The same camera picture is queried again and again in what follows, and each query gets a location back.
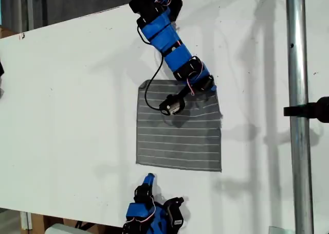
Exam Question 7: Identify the grey striped towel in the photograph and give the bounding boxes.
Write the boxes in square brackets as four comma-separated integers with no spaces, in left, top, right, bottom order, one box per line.
[135,78,223,172]

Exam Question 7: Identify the white foam block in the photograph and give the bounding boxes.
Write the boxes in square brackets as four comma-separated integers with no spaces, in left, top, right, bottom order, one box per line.
[45,223,87,234]

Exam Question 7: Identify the brown cardboard box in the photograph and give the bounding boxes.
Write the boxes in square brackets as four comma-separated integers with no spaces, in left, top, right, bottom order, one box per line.
[30,213,121,234]

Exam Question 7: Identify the pale table leg bar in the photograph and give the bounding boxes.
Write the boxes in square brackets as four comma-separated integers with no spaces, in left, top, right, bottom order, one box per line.
[20,211,33,231]

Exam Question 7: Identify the grey background upright bar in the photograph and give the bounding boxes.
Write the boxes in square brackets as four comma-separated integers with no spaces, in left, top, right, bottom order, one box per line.
[25,0,35,30]

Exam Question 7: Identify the arm red white wire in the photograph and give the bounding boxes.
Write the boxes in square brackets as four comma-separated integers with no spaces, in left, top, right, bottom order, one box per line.
[186,73,197,96]
[124,195,157,223]

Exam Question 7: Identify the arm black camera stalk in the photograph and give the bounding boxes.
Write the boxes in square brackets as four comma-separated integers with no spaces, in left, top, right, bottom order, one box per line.
[177,84,195,101]
[164,196,185,209]

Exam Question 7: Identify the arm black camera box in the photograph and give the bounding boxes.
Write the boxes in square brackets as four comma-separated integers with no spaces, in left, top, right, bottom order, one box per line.
[158,94,186,116]
[168,204,184,229]

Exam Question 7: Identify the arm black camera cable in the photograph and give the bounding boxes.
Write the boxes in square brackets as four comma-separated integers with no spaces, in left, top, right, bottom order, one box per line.
[137,25,165,111]

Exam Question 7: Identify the steel post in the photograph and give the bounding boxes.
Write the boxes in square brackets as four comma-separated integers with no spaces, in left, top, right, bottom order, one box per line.
[285,0,315,234]

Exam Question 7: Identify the black post clamp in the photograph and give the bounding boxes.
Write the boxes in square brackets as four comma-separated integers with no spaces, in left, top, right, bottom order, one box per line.
[283,96,329,123]

